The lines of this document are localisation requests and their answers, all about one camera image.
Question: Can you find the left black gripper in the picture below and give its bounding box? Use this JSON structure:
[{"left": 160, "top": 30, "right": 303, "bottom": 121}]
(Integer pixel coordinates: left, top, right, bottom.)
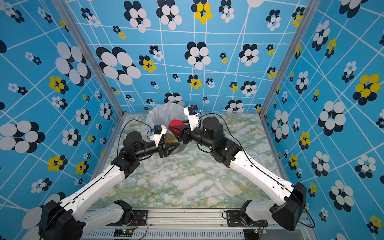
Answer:
[{"left": 135, "top": 132, "right": 181, "bottom": 160}]

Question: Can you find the red-lid jar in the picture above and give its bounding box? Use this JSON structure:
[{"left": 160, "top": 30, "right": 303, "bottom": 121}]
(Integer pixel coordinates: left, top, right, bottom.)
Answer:
[{"left": 165, "top": 120, "right": 186, "bottom": 145}]

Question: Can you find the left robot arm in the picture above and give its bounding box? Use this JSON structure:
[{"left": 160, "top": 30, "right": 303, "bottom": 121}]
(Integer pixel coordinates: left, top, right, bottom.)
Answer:
[{"left": 38, "top": 130, "right": 180, "bottom": 240}]

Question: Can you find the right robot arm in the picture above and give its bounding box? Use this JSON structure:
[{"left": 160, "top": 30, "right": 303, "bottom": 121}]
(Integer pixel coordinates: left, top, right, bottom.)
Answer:
[{"left": 176, "top": 117, "right": 307, "bottom": 231}]

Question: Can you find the grey trash bin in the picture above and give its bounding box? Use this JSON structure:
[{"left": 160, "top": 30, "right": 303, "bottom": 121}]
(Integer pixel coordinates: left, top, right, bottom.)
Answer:
[{"left": 169, "top": 145, "right": 186, "bottom": 155}]

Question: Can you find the white bin liner bag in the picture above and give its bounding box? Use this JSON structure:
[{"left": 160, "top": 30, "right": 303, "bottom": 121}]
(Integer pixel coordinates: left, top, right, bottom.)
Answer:
[{"left": 146, "top": 102, "right": 188, "bottom": 133}]

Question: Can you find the left circuit board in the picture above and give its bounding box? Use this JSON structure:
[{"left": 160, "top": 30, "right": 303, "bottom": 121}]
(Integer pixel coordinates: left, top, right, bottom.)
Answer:
[{"left": 114, "top": 229, "right": 134, "bottom": 238}]

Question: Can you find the circuit board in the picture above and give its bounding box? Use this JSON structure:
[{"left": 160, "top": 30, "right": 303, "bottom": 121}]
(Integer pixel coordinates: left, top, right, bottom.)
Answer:
[
  {"left": 244, "top": 229, "right": 267, "bottom": 240},
  {"left": 114, "top": 229, "right": 134, "bottom": 238}
]

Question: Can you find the right circuit board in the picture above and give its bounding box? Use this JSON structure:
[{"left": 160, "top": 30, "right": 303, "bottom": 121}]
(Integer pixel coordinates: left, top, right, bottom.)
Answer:
[{"left": 244, "top": 229, "right": 267, "bottom": 240}]

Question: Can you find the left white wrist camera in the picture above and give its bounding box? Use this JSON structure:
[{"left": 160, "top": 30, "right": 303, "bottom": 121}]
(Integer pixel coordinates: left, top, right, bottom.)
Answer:
[{"left": 151, "top": 125, "right": 167, "bottom": 146}]

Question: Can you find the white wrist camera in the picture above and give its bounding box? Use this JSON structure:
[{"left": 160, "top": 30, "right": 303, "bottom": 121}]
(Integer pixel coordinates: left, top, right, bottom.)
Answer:
[
  {"left": 151, "top": 125, "right": 167, "bottom": 146},
  {"left": 184, "top": 105, "right": 201, "bottom": 131}
]

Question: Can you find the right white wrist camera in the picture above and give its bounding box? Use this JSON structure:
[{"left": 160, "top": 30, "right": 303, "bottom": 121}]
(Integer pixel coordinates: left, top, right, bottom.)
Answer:
[{"left": 184, "top": 105, "right": 201, "bottom": 131}]

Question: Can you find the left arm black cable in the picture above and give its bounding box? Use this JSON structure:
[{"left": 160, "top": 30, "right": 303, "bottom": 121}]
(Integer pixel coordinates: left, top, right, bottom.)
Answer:
[{"left": 37, "top": 119, "right": 154, "bottom": 240}]

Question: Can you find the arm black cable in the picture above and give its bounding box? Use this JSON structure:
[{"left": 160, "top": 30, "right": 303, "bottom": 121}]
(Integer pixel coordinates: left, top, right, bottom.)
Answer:
[
  {"left": 37, "top": 119, "right": 154, "bottom": 240},
  {"left": 196, "top": 112, "right": 316, "bottom": 229}
]

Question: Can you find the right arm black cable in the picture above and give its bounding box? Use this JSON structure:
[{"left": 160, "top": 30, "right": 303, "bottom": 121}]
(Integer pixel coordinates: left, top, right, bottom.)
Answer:
[{"left": 196, "top": 112, "right": 316, "bottom": 229}]

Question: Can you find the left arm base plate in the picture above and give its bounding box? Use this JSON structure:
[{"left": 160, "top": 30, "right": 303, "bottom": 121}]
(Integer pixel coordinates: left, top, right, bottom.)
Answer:
[{"left": 107, "top": 210, "right": 149, "bottom": 227}]

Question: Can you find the aluminium front rail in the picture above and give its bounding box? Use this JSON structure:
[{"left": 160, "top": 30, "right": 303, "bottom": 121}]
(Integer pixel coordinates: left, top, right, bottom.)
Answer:
[{"left": 80, "top": 208, "right": 317, "bottom": 240}]

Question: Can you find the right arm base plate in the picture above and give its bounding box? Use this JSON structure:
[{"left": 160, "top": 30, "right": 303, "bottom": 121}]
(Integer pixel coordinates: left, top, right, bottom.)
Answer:
[{"left": 222, "top": 210, "right": 268, "bottom": 229}]

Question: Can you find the left aluminium corner post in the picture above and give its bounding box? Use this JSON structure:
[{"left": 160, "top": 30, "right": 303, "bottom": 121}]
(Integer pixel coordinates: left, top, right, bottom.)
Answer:
[{"left": 53, "top": 1, "right": 124, "bottom": 118}]

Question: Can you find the aluminium corner post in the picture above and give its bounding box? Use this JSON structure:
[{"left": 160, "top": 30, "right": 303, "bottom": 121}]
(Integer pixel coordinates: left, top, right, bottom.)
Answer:
[
  {"left": 260, "top": 0, "right": 321, "bottom": 118},
  {"left": 53, "top": 1, "right": 124, "bottom": 118}
]

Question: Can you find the right aluminium corner post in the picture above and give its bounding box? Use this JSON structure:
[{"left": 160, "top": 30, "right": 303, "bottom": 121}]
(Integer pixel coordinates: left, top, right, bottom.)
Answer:
[{"left": 260, "top": 0, "right": 321, "bottom": 118}]

